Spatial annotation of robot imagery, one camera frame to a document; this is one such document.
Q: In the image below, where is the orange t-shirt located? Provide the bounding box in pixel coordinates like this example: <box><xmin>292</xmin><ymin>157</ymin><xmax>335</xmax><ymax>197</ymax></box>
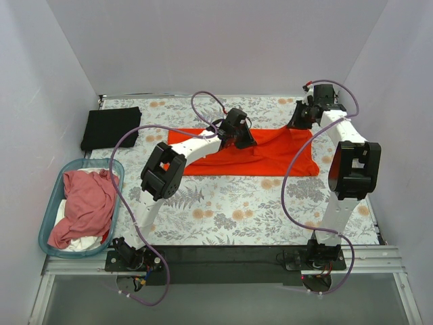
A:
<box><xmin>184</xmin><ymin>127</ymin><xmax>312</xmax><ymax>177</ymax></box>

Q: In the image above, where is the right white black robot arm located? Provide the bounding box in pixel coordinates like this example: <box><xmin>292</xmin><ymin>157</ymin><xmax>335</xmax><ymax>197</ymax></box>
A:
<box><xmin>286</xmin><ymin>79</ymin><xmax>382</xmax><ymax>269</ymax></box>

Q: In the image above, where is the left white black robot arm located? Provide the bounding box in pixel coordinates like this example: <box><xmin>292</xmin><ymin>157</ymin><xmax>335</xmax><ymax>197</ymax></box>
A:
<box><xmin>113</xmin><ymin>108</ymin><xmax>256</xmax><ymax>271</ymax></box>

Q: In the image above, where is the folded black t-shirt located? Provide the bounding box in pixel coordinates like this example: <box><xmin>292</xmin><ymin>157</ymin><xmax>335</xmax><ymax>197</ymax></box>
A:
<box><xmin>80</xmin><ymin>106</ymin><xmax>141</xmax><ymax>151</ymax></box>

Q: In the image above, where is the pink t-shirt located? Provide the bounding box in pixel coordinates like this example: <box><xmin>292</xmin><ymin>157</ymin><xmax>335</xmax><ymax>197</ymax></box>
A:
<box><xmin>48</xmin><ymin>169</ymin><xmax>116</xmax><ymax>250</ymax></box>

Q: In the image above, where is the translucent blue laundry basket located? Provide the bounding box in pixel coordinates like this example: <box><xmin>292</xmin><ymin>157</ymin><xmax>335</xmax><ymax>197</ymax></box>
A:
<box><xmin>38</xmin><ymin>158</ymin><xmax>120</xmax><ymax>259</ymax></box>

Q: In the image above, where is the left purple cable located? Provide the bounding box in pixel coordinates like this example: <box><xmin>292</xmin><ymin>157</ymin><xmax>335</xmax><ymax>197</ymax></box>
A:
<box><xmin>109</xmin><ymin>90</ymin><xmax>229</xmax><ymax>307</ymax></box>

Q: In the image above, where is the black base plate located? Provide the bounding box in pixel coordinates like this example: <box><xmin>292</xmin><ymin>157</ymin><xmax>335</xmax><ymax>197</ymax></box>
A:
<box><xmin>104</xmin><ymin>246</ymin><xmax>347</xmax><ymax>286</ymax></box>

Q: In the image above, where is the aluminium frame rail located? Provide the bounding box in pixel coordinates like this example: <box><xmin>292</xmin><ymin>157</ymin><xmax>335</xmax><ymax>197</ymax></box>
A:
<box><xmin>30</xmin><ymin>245</ymin><xmax>422</xmax><ymax>324</ymax></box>

